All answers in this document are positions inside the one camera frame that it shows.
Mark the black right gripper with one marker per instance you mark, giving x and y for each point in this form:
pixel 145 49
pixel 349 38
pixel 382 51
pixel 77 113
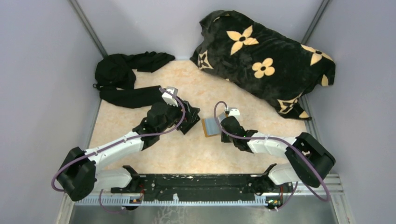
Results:
pixel 223 139

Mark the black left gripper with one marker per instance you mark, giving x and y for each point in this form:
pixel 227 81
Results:
pixel 179 110

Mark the yellow leather card holder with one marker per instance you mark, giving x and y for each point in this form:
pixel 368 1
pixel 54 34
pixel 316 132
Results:
pixel 210 127

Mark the black plastic card bin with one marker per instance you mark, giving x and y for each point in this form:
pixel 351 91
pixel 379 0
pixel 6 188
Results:
pixel 191 118

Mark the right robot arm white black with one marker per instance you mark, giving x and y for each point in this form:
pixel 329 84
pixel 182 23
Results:
pixel 308 161

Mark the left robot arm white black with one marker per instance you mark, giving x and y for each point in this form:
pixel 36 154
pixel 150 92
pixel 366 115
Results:
pixel 84 171

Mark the black crumpled garment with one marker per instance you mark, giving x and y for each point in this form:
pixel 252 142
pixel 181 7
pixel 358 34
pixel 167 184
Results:
pixel 115 78

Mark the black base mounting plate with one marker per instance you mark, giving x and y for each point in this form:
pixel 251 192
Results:
pixel 205 188

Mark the black blanket yellow flowers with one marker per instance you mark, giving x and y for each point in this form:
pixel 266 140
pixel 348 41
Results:
pixel 263 62

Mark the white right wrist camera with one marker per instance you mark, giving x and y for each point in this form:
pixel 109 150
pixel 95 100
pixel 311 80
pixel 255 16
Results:
pixel 231 111

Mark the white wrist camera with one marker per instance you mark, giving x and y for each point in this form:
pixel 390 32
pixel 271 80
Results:
pixel 168 95
pixel 231 111

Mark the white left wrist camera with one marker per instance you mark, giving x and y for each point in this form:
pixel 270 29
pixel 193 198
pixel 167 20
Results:
pixel 168 95

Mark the aluminium frame rail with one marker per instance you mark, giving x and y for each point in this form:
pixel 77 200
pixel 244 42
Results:
pixel 268 200

